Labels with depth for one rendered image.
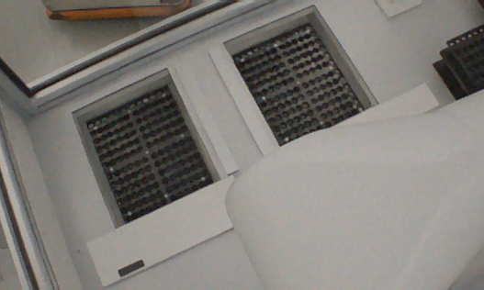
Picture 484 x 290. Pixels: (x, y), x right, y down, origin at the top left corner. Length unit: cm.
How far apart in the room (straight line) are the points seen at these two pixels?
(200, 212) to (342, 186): 58
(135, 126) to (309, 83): 35
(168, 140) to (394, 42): 47
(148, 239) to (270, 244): 57
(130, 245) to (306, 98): 42
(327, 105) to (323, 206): 72
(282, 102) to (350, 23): 21
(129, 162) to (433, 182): 73
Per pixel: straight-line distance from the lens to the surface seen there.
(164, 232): 84
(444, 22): 106
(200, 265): 83
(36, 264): 75
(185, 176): 91
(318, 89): 98
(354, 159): 28
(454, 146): 29
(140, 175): 93
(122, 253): 85
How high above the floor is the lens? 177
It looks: 71 degrees down
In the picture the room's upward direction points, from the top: 9 degrees counter-clockwise
